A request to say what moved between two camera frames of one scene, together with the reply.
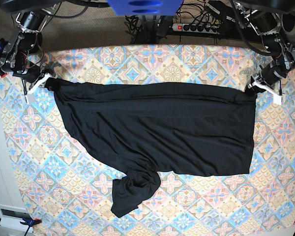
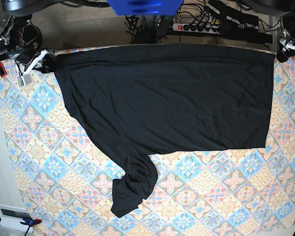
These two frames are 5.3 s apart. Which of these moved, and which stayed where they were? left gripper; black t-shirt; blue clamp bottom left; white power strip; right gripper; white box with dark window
Moved: right gripper; black t-shirt; left gripper
Stayed: blue clamp bottom left; white power strip; white box with dark window
